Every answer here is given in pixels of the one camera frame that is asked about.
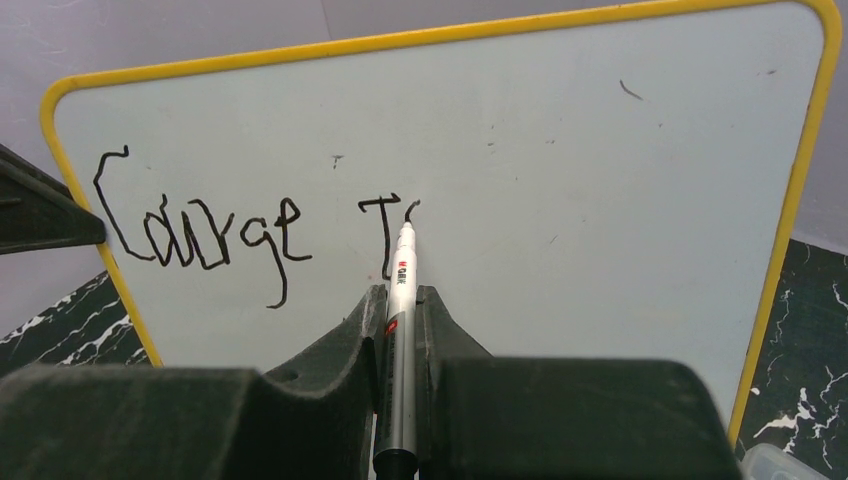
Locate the yellow framed whiteboard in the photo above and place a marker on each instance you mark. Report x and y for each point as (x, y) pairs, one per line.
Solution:
(611, 182)

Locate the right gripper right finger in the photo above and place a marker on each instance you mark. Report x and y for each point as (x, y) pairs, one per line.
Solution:
(481, 416)

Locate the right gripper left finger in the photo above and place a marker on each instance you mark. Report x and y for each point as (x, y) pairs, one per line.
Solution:
(308, 418)

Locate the clear plastic screw box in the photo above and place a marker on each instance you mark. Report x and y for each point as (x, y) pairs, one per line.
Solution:
(767, 462)

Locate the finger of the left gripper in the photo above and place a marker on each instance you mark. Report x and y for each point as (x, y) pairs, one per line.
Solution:
(39, 213)

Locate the white whiteboard marker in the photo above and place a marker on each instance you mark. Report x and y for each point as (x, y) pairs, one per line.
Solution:
(395, 449)

